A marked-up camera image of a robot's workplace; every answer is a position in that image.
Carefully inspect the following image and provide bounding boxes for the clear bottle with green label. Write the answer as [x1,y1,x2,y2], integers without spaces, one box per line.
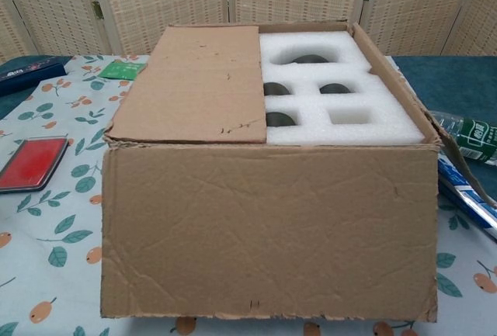
[433,109,497,166]

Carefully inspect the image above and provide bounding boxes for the white foam packing insert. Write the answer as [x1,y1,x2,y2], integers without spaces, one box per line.
[258,31,424,146]

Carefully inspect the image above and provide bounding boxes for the small green packet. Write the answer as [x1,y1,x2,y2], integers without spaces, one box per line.
[97,61,148,81]

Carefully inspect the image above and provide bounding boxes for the dark blue case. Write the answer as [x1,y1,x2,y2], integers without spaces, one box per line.
[0,54,66,98]

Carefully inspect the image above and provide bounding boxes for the fruit and leaf print tablecloth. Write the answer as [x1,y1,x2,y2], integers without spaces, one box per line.
[0,53,497,336]

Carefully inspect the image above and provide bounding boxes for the blue and white tube package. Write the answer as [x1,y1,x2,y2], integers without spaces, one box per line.
[437,157,497,241]

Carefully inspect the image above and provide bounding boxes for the brown cardboard shipping box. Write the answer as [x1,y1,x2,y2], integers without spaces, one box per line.
[99,20,487,324]

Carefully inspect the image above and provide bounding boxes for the red ink pad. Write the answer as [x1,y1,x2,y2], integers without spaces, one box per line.
[0,137,70,196]

